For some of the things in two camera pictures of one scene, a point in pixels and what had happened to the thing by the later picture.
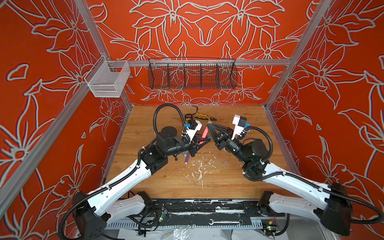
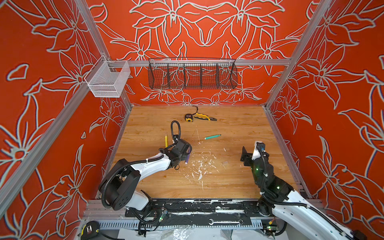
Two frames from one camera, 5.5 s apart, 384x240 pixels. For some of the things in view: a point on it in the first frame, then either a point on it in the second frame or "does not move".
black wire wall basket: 191,73 does not move
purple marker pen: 187,158 does not move
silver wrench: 240,222 does not move
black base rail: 198,211 does not move
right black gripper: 221,139 to 245,155
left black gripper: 194,145 to 184,156
